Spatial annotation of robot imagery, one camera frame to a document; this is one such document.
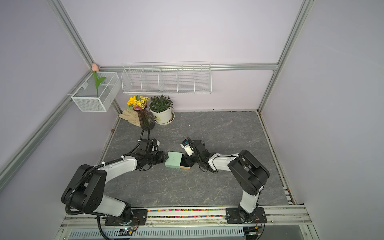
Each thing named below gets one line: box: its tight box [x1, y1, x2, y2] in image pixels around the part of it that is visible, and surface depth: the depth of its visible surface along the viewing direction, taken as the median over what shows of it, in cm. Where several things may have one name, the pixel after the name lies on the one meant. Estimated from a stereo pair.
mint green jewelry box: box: [164, 151, 191, 170], surface depth 91 cm
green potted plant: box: [149, 94, 174, 113], surface depth 103 cm
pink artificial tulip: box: [91, 63, 106, 98], surface depth 92 cm
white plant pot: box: [149, 107, 175, 125], surface depth 113 cm
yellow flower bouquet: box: [126, 95, 150, 111], surface depth 95 cm
